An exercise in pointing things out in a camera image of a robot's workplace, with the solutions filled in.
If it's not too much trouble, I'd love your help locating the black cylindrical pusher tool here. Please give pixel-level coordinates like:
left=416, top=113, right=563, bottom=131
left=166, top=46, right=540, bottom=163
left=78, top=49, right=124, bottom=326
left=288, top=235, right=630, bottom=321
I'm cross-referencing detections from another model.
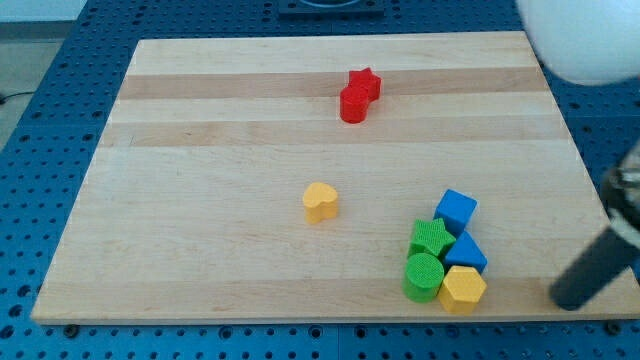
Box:
left=549, top=224, right=639, bottom=311

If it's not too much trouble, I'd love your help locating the yellow heart block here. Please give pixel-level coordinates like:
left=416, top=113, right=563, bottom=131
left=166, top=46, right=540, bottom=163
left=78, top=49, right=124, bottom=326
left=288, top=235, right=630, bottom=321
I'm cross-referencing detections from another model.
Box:
left=302, top=182, right=339, bottom=224

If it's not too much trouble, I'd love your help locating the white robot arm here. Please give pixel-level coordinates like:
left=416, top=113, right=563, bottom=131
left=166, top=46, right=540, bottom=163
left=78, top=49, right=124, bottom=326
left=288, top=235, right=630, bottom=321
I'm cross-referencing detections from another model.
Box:
left=516, top=0, right=639, bottom=311

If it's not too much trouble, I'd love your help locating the yellow hexagon block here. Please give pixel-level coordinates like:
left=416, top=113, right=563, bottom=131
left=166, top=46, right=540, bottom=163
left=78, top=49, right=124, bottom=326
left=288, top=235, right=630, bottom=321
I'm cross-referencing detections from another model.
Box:
left=437, top=265, right=487, bottom=315

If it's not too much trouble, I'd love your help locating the green cylinder block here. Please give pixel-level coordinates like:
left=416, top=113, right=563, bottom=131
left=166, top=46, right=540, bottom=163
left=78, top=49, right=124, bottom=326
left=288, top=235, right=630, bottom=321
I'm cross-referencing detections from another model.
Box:
left=402, top=253, right=444, bottom=303

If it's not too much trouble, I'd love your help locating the black cable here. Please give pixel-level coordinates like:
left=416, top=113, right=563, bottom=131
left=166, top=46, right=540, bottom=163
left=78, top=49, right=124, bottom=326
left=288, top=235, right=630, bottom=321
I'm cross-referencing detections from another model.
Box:
left=0, top=89, right=35, bottom=105

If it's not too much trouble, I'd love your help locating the green star block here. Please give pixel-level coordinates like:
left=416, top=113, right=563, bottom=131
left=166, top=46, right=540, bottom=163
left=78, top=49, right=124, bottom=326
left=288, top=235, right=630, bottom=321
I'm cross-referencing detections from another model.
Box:
left=407, top=218, right=456, bottom=258

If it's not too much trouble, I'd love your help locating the blue triangle block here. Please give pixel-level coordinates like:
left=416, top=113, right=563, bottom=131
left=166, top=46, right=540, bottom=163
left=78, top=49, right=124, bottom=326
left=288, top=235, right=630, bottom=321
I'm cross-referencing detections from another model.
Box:
left=443, top=231, right=488, bottom=274

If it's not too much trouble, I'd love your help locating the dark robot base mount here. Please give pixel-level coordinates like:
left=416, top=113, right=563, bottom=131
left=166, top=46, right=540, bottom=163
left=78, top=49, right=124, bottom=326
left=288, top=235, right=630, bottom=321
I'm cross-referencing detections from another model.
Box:
left=274, top=0, right=385, bottom=19

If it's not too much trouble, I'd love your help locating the red star block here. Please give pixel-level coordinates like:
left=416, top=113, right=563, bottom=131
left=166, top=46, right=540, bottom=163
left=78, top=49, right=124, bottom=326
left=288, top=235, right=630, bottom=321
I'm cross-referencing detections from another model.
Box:
left=349, top=67, right=382, bottom=102

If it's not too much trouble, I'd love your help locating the wooden board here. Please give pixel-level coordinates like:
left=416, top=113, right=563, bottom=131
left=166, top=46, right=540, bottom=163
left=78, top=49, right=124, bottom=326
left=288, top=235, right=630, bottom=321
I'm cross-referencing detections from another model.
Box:
left=31, top=32, right=639, bottom=325

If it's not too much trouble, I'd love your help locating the red cylinder block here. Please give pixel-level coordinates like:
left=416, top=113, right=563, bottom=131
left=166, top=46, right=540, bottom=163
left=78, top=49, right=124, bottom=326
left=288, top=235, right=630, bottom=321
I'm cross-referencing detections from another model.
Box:
left=340, top=85, right=369, bottom=124

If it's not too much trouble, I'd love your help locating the blue cube block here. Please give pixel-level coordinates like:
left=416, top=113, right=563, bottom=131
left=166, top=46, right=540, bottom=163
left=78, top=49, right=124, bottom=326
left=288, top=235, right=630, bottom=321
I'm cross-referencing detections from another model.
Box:
left=433, top=189, right=478, bottom=237

